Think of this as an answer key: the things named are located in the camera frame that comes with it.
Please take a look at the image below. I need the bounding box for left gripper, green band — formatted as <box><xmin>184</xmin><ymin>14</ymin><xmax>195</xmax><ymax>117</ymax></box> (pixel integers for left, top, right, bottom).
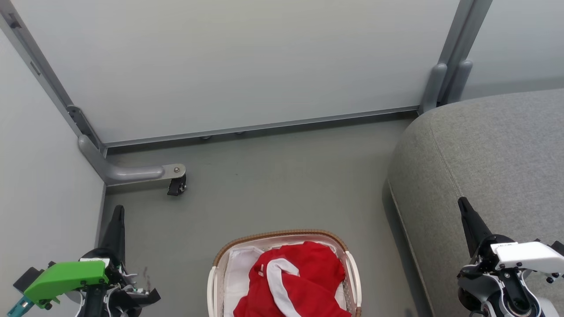
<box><xmin>13</xmin><ymin>205</ymin><xmax>162</xmax><ymax>317</ymax></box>

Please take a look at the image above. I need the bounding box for white laundry basket, brown rim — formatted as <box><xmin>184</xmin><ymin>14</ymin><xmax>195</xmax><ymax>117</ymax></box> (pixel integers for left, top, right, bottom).
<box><xmin>207</xmin><ymin>229</ymin><xmax>363</xmax><ymax>317</ymax></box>

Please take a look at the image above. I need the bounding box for white basket liner cloth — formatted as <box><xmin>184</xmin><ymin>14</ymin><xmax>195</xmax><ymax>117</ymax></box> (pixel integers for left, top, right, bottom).
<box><xmin>223</xmin><ymin>246</ymin><xmax>266</xmax><ymax>317</ymax></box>

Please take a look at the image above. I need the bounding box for black caster wheel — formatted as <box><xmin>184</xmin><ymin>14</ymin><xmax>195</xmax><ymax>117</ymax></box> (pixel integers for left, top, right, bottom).
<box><xmin>167</xmin><ymin>174</ymin><xmax>187</xmax><ymax>196</ymax></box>

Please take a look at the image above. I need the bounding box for right gripper, white band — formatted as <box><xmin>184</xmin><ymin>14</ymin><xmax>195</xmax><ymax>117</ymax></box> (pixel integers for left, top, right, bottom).
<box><xmin>457</xmin><ymin>196</ymin><xmax>564</xmax><ymax>291</ymax></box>

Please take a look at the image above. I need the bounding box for grey partition post with foot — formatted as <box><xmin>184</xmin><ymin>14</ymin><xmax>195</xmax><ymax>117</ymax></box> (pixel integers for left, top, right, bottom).
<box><xmin>0</xmin><ymin>0</ymin><xmax>186</xmax><ymax>186</ymax></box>

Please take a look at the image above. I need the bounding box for grey fabric sofa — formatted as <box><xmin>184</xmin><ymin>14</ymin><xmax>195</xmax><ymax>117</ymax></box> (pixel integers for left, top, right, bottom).
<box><xmin>387</xmin><ymin>88</ymin><xmax>564</xmax><ymax>317</ymax></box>

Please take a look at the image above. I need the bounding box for grey double partition post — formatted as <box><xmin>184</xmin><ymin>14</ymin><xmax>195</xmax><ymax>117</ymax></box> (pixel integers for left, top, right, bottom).
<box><xmin>419</xmin><ymin>0</ymin><xmax>493</xmax><ymax>115</ymax></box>

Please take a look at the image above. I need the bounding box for red garment with white collar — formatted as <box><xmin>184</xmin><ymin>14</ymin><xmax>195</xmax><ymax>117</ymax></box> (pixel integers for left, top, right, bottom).
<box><xmin>233</xmin><ymin>241</ymin><xmax>352</xmax><ymax>317</ymax></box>

